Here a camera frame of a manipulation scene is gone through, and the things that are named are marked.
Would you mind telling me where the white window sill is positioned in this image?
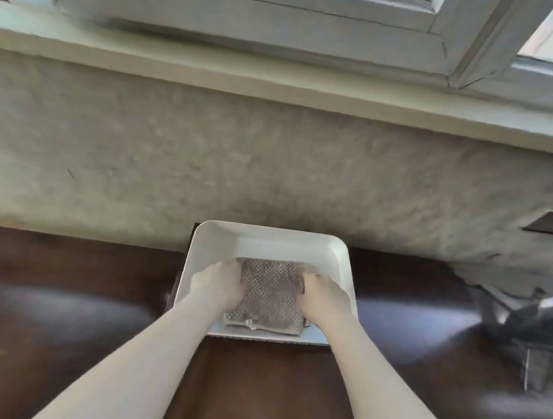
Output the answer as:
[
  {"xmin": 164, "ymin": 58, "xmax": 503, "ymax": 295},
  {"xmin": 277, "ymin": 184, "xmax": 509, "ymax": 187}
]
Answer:
[{"xmin": 0, "ymin": 0, "xmax": 553, "ymax": 157}]

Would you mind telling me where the person's left hand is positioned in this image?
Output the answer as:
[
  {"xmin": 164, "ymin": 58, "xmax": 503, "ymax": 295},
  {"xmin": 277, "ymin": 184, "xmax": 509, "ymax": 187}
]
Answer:
[{"xmin": 187, "ymin": 256, "xmax": 248, "ymax": 313}]

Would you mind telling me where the grey waffle-knit cloth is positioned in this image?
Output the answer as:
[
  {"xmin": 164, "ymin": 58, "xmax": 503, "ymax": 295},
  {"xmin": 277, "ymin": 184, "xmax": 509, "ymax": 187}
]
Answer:
[{"xmin": 222, "ymin": 254, "xmax": 318, "ymax": 338}]

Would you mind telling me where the person's right forearm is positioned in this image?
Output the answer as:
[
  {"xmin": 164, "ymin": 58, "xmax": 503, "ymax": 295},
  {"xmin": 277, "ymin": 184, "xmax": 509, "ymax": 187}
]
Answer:
[{"xmin": 304, "ymin": 311, "xmax": 497, "ymax": 419}]

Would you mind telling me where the white rectangular plastic tray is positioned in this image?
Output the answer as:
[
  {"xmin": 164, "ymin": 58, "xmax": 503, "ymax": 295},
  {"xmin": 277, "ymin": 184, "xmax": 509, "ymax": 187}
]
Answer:
[{"xmin": 166, "ymin": 216, "xmax": 368, "ymax": 353}]

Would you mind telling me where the white window frame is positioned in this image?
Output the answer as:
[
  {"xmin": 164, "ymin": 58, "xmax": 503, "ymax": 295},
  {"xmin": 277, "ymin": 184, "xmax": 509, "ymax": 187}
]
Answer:
[{"xmin": 0, "ymin": 0, "xmax": 553, "ymax": 107}]

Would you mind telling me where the person's left forearm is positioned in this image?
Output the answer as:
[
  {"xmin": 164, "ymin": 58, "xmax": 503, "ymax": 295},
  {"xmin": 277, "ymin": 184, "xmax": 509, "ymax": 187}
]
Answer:
[{"xmin": 29, "ymin": 276, "xmax": 225, "ymax": 419}]

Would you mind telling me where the person's right hand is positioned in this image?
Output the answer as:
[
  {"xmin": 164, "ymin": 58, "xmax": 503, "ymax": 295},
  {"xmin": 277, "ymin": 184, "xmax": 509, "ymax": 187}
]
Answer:
[{"xmin": 296, "ymin": 268, "xmax": 357, "ymax": 326}]

